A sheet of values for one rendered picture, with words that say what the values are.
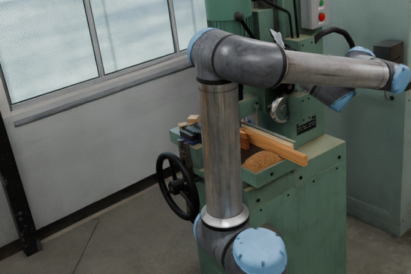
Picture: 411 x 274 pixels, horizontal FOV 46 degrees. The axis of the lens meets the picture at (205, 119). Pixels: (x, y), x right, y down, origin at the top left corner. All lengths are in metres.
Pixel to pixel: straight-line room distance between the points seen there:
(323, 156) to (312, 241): 0.41
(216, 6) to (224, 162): 0.66
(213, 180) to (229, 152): 0.10
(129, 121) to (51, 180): 0.64
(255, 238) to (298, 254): 0.82
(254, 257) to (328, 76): 0.53
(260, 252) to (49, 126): 1.95
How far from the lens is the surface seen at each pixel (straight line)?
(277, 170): 1.84
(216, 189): 1.42
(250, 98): 1.99
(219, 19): 1.81
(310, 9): 1.95
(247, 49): 1.17
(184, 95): 3.55
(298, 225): 2.16
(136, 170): 3.47
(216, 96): 1.28
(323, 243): 2.35
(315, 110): 2.17
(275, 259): 1.39
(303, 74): 1.27
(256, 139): 1.95
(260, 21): 1.90
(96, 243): 3.16
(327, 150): 2.13
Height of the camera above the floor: 1.77
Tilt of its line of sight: 23 degrees down
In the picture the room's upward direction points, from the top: 7 degrees counter-clockwise
